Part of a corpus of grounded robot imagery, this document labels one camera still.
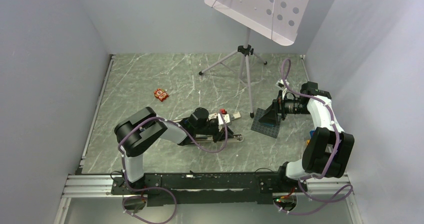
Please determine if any red cartoon eraser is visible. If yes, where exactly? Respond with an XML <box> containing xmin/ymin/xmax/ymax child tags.
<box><xmin>154</xmin><ymin>88</ymin><xmax>169</xmax><ymax>102</ymax></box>

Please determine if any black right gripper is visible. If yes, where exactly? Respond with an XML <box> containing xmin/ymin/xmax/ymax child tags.
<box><xmin>259</xmin><ymin>90</ymin><xmax>311</xmax><ymax>126</ymax></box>

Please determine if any black silver stapler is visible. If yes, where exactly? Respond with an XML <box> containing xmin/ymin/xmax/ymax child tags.
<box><xmin>194</xmin><ymin>134</ymin><xmax>244</xmax><ymax>145</ymax></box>

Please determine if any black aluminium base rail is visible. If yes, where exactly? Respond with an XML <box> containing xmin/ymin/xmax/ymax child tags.
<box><xmin>61</xmin><ymin>171</ymin><xmax>352</xmax><ymax>207</ymax></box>

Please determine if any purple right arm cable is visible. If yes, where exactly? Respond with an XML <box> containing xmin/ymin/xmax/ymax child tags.
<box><xmin>273</xmin><ymin>57</ymin><xmax>355</xmax><ymax>216</ymax></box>

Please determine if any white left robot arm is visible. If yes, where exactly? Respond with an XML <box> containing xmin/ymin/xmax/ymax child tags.
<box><xmin>113</xmin><ymin>107</ymin><xmax>234</xmax><ymax>194</ymax></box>

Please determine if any staple box tray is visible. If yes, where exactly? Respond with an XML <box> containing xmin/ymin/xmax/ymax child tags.
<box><xmin>230</xmin><ymin>112</ymin><xmax>241</xmax><ymax>120</ymax></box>

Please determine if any dark grey lego baseplate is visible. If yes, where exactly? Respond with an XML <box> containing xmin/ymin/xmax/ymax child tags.
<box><xmin>250</xmin><ymin>108</ymin><xmax>280</xmax><ymax>139</ymax></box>

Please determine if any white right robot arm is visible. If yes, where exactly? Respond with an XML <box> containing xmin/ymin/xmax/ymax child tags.
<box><xmin>259</xmin><ymin>80</ymin><xmax>355</xmax><ymax>192</ymax></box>

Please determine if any colourful lego toy car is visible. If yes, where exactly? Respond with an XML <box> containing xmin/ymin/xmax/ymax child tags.
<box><xmin>306</xmin><ymin>130</ymin><xmax>315</xmax><ymax>146</ymax></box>

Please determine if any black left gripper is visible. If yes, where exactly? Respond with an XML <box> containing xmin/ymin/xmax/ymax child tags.
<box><xmin>195</xmin><ymin>122</ymin><xmax>234</xmax><ymax>143</ymax></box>

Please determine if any blue black stapler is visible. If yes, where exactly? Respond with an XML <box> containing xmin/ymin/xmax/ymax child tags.
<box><xmin>173</xmin><ymin>117</ymin><xmax>192</xmax><ymax>128</ymax></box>

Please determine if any white perforated music stand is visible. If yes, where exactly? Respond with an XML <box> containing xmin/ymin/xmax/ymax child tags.
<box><xmin>199</xmin><ymin>0</ymin><xmax>309</xmax><ymax>118</ymax></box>

